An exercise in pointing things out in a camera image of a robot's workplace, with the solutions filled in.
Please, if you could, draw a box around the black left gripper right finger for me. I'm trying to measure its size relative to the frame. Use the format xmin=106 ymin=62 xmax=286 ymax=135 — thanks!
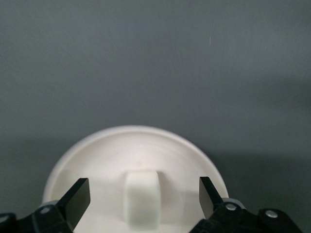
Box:
xmin=191 ymin=176 xmax=305 ymax=233

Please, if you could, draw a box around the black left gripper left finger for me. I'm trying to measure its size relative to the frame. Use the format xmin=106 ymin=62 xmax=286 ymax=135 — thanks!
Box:
xmin=0 ymin=177 xmax=91 ymax=233

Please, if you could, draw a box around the dark grey table mat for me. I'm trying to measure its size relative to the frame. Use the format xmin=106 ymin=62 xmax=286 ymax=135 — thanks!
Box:
xmin=0 ymin=0 xmax=311 ymax=233

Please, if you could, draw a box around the round cream plate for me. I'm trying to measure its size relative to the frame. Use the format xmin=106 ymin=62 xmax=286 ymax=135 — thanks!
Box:
xmin=41 ymin=124 xmax=230 ymax=233

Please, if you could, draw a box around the white steamed bun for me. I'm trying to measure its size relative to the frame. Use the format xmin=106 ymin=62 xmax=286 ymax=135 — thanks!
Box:
xmin=123 ymin=170 xmax=161 ymax=230

